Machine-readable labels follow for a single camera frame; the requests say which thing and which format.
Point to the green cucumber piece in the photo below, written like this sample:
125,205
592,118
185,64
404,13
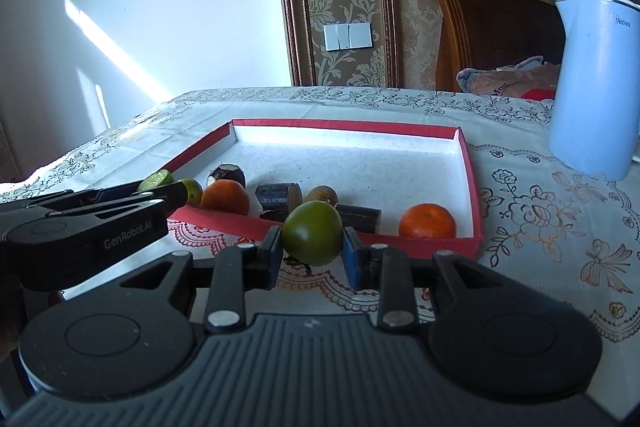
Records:
156,180

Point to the small green tangerine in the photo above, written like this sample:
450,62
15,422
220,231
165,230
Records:
194,192

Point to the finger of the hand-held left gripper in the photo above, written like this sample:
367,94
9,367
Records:
112,194
172,197

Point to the yellow-brown round fruit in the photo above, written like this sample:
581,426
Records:
322,196

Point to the white wall light switch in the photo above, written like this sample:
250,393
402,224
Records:
348,37

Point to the red cloth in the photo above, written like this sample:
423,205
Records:
539,94

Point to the large green tangerine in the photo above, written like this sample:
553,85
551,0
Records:
312,232

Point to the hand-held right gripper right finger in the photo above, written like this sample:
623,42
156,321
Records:
354,257

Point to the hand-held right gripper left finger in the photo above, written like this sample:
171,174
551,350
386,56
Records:
272,257

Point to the pink grey folded blanket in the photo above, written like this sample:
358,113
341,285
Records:
505,79

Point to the orange tangerine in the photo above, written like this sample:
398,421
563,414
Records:
225,198
427,222

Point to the light blue electric kettle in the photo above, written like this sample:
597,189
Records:
595,92

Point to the brown wooden headboard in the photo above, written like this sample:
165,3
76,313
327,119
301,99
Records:
490,27

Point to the shallow red cardboard box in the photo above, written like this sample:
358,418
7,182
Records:
350,157

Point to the white-tipped dark sugarcane piece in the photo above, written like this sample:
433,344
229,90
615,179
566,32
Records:
230,174

